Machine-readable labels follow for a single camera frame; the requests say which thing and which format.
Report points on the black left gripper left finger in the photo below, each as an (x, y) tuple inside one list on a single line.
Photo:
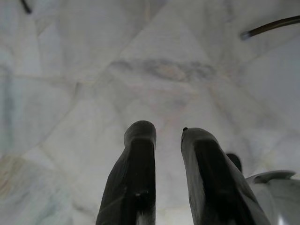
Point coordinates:
[(138, 164)]

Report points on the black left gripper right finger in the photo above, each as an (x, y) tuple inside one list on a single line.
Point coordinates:
[(211, 178)]

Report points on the thin black furniture leg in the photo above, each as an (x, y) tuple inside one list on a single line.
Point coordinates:
[(26, 5)]

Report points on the dark brown chair leg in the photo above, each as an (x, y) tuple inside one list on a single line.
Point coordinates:
[(269, 26)]

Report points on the silver robot leg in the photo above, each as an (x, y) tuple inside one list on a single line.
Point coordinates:
[(276, 201)]

